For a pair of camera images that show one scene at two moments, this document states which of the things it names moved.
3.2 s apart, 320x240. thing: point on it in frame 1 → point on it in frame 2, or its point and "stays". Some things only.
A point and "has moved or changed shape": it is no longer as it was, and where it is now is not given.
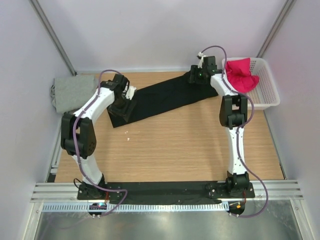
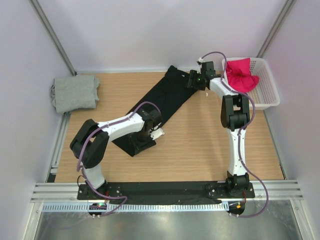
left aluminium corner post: x=47 y=26 stays
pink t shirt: x=239 y=76 stays
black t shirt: x=170 y=94 has moved or changed shape
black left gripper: x=125 y=112 → x=140 y=147
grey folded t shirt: x=68 y=93 stays
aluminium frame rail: x=277 y=190 stays
